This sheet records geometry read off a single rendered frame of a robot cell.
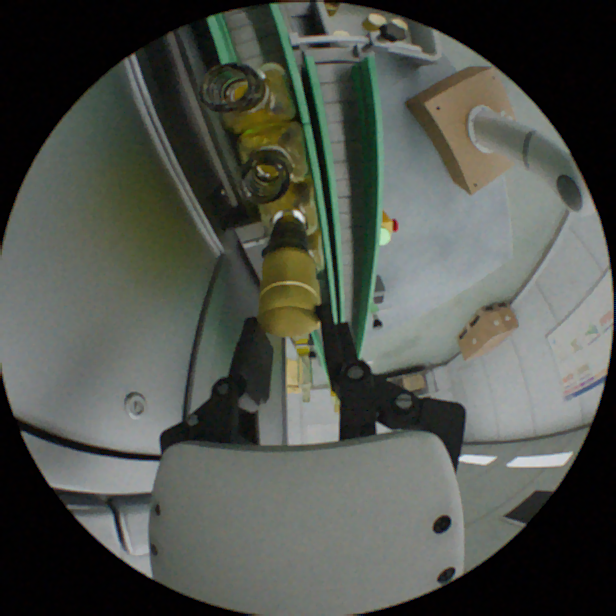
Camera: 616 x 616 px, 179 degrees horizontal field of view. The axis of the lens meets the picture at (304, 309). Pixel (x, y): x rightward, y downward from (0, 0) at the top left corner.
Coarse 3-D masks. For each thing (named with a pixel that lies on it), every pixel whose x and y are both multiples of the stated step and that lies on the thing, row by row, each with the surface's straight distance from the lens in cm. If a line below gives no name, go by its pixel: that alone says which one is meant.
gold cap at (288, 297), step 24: (264, 264) 12; (288, 264) 11; (312, 264) 12; (264, 288) 11; (288, 288) 10; (312, 288) 11; (264, 312) 10; (288, 312) 10; (312, 312) 10; (288, 336) 12
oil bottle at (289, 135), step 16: (272, 128) 17; (288, 128) 17; (240, 144) 17; (256, 144) 16; (272, 144) 16; (288, 144) 16; (304, 144) 17; (240, 160) 17; (304, 160) 17; (304, 176) 17
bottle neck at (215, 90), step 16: (224, 64) 12; (240, 64) 11; (208, 80) 12; (224, 80) 13; (240, 80) 15; (256, 80) 11; (208, 96) 12; (224, 96) 14; (256, 96) 12; (224, 112) 11; (240, 112) 14
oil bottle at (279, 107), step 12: (264, 72) 17; (276, 72) 17; (276, 84) 16; (288, 84) 19; (240, 96) 19; (276, 96) 16; (288, 96) 17; (264, 108) 16; (276, 108) 16; (288, 108) 17; (228, 120) 17; (240, 120) 16; (252, 120) 16; (264, 120) 17; (276, 120) 17; (240, 132) 18
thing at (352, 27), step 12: (324, 12) 48; (336, 12) 57; (348, 12) 58; (360, 12) 59; (372, 12) 60; (384, 12) 61; (324, 24) 47; (336, 24) 55; (348, 24) 56; (360, 24) 57; (408, 24) 62; (420, 24) 60; (408, 36) 60; (420, 36) 59; (432, 36) 56; (396, 48) 48; (432, 48) 55; (432, 60) 53
